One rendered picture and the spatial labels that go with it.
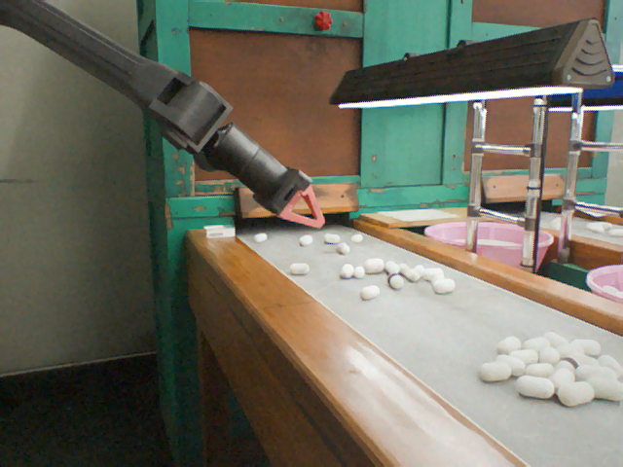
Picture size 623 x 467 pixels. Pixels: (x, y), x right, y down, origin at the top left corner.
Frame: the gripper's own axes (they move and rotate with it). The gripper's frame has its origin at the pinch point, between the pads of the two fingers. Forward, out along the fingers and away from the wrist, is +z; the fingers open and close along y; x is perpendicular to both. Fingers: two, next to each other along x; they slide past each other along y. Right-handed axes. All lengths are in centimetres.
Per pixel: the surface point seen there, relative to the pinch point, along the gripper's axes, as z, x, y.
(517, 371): 12.7, 2.2, -34.3
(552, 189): 72, -56, 43
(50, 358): 7, 90, 132
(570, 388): 12.4, 1.1, -40.5
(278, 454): 4.9, 26.3, -20.8
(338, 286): 11.1, 5.8, 2.4
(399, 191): 35, -25, 48
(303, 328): -1.6, 12.8, -18.7
